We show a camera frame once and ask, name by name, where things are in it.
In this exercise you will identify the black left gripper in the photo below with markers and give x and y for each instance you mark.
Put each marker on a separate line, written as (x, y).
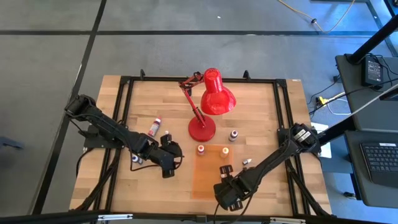
(166, 139)

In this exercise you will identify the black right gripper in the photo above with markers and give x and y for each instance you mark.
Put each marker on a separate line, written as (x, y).
(226, 169)

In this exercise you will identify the yellow cap food coloring bottle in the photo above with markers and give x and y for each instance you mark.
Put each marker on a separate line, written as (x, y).
(224, 152)

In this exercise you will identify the large red food coloring bottle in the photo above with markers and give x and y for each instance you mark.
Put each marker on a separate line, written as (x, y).
(154, 127)

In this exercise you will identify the orange translucent plastic bin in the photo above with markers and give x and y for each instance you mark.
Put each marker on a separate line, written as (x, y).
(208, 180)

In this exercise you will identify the orange cap food coloring bottle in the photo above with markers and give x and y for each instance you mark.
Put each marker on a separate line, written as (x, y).
(201, 149)

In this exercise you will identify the purple cap food coloring bottle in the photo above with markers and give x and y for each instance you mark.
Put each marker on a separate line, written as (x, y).
(233, 135)

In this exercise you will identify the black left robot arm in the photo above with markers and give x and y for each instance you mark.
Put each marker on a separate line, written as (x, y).
(102, 121)

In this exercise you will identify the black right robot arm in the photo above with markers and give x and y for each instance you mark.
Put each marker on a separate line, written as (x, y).
(280, 157)

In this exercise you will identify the red desk lamp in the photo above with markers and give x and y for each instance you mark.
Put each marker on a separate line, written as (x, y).
(216, 99)

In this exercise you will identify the black table clamp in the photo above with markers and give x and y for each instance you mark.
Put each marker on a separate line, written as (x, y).
(142, 74)
(246, 74)

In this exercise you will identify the yellow plug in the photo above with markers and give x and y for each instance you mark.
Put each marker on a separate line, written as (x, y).
(322, 101)

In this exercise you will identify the black support pole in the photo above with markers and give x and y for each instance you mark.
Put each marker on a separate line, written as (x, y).
(373, 41)
(339, 128)

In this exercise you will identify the small black floor plug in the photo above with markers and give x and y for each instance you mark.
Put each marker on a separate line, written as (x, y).
(349, 195)

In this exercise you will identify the black crossbar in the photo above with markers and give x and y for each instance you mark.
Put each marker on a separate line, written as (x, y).
(62, 217)

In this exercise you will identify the black keyboard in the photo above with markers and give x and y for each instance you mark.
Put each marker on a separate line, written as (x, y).
(381, 161)

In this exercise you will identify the thin grey rod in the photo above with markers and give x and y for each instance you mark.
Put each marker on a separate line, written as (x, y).
(379, 97)

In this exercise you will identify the black power adapter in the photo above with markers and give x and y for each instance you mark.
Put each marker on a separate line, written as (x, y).
(372, 71)

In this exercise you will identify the black monitor foot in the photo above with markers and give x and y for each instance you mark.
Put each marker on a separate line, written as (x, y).
(390, 95)

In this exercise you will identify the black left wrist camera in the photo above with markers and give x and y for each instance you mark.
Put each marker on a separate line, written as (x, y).
(177, 149)

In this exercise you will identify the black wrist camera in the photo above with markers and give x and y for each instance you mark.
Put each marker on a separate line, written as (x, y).
(221, 197)
(177, 149)

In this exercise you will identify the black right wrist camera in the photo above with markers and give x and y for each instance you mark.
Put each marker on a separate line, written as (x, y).
(221, 197)

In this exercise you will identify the black aluminium table frame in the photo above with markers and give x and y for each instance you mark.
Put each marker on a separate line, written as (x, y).
(155, 79)

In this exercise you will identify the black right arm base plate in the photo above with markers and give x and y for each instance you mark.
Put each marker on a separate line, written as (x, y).
(281, 133)

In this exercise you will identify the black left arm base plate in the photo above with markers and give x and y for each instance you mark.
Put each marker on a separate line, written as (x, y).
(93, 141)

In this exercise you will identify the silver bracket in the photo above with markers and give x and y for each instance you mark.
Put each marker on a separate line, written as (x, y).
(287, 221)
(115, 217)

